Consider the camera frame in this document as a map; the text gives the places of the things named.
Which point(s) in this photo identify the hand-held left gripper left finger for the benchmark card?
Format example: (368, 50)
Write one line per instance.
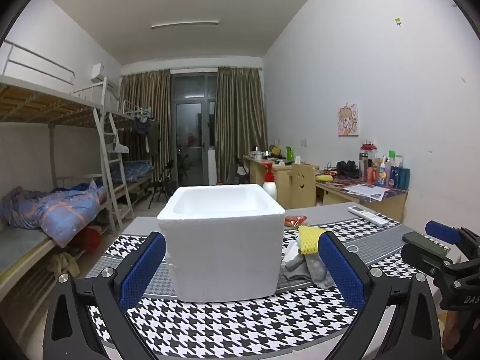
(142, 270)

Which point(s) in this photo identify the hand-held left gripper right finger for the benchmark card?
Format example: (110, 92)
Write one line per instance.
(341, 273)

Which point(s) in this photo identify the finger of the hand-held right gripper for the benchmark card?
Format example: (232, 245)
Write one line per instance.
(442, 232)
(423, 247)

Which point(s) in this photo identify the grey sock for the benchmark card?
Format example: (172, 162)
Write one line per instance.
(315, 270)

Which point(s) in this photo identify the yellow foam net sleeve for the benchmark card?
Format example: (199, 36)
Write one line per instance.
(307, 240)

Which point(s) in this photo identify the white foam box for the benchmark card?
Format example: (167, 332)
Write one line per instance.
(225, 255)

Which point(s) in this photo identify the person's right hand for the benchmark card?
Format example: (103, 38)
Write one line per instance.
(454, 330)

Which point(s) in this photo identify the red clothing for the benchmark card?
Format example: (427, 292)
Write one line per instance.
(92, 238)

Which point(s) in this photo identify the white remote control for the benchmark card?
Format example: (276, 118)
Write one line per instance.
(369, 216)

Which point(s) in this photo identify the red snack packet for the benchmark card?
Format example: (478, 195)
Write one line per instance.
(294, 221)

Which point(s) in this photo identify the cluster of toiletry bottles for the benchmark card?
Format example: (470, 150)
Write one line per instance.
(393, 174)

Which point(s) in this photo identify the beige crumpled cloth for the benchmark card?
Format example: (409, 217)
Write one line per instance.
(65, 264)

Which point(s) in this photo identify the wooden desk with patterned cloth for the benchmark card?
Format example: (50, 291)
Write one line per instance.
(337, 195)

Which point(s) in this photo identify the printed paper sheets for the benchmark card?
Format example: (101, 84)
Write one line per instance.
(367, 192)

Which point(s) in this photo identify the black folding chair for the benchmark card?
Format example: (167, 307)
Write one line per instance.
(163, 187)

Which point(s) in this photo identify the white metal bed ladder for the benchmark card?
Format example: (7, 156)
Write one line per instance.
(114, 180)

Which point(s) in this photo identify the wooden chair with smiley cutout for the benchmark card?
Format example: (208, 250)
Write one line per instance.
(302, 187)

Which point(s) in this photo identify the yellow cloth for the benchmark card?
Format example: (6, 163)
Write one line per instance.
(326, 177)

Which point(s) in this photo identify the blue checked bed sheet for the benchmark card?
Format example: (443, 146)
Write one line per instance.
(137, 170)

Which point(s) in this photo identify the houndstooth table mat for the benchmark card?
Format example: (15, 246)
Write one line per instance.
(225, 326)

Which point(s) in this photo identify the dark thermos flask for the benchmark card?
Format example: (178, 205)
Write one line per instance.
(363, 165)

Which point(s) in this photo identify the blue checked quilt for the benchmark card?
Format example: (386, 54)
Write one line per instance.
(56, 210)

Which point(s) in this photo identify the black shoes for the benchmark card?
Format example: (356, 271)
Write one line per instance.
(347, 168)

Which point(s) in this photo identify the white lotion bottle red pump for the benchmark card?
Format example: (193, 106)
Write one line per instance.
(269, 189)

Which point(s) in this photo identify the narrow white cabinet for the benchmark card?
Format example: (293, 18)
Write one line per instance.
(212, 168)

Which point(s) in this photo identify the white clothes hanger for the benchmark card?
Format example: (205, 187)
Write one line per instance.
(118, 147)

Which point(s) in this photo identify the grey mattress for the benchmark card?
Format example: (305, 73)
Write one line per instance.
(18, 247)

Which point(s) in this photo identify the dark hanging clothes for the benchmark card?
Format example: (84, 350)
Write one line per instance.
(144, 131)

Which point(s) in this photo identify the metal cooking pot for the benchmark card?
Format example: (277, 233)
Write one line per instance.
(257, 153)

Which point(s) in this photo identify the glass balcony door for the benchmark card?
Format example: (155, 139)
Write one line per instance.
(191, 127)

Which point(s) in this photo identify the small white metal bunk bed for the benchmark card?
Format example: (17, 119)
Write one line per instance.
(129, 114)

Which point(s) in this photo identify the narrow brown curtain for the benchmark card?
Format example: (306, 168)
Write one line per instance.
(144, 97)

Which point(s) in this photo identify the wide brown curtain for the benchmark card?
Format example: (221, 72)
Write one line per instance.
(240, 120)

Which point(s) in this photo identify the large white metal bunk bed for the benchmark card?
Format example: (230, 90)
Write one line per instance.
(41, 105)

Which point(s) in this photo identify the white air conditioner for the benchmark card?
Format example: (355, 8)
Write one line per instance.
(99, 73)

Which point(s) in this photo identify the ceiling tube light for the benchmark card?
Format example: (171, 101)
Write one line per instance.
(183, 25)

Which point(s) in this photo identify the pink cartoon wall poster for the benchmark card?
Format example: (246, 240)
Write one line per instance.
(348, 120)

